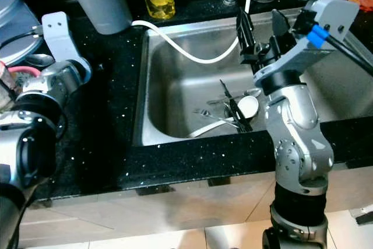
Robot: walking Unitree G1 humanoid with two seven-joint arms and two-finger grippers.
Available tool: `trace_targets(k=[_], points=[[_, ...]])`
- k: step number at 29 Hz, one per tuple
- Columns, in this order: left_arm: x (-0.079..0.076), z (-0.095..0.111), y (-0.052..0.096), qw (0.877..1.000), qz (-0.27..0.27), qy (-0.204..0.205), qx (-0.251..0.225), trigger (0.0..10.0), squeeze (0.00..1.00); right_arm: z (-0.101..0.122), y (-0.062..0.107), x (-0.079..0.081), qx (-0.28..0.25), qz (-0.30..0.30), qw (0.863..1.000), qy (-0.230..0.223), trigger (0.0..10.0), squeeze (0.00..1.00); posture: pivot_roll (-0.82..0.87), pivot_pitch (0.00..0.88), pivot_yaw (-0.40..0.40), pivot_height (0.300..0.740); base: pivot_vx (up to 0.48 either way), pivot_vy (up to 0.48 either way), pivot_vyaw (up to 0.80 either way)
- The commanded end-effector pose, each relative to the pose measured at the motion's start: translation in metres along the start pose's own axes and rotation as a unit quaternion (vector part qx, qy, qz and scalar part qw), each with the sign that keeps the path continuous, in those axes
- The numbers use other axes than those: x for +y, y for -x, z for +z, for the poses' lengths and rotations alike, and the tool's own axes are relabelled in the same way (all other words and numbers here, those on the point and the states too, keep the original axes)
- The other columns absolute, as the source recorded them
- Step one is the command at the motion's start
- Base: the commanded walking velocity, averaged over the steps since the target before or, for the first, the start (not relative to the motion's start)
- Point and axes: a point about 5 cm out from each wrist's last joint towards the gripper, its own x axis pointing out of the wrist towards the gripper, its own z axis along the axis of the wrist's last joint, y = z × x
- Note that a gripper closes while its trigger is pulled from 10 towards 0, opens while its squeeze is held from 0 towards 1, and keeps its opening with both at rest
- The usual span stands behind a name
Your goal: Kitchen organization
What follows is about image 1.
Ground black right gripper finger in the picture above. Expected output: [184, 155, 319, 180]
[271, 10, 293, 52]
[237, 10, 260, 57]

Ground steel spoon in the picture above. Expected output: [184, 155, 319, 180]
[206, 88, 263, 106]

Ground small white cup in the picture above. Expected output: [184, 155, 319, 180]
[235, 96, 261, 119]

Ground black knife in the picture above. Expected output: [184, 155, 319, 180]
[219, 79, 255, 134]

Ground steel fork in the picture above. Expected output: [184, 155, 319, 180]
[192, 108, 237, 128]

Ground stainless steel sink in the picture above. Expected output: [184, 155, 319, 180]
[132, 6, 373, 148]

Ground translucent stacked plastic containers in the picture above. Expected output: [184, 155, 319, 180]
[0, 0, 43, 66]

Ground floral plate with red rim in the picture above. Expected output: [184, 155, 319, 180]
[0, 65, 37, 117]

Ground white plastic spoon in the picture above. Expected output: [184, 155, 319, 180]
[187, 120, 234, 139]

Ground large metal spoon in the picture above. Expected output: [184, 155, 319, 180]
[26, 54, 57, 68]

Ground grey water dispenser jug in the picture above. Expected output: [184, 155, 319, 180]
[58, 0, 134, 36]

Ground white flexible hose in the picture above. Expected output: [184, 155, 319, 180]
[131, 0, 261, 65]

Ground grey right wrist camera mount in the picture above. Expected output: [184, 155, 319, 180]
[253, 0, 361, 84]

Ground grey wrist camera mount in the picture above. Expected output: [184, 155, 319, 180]
[41, 11, 89, 68]
[253, 0, 361, 84]

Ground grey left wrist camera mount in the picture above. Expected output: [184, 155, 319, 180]
[41, 11, 89, 68]

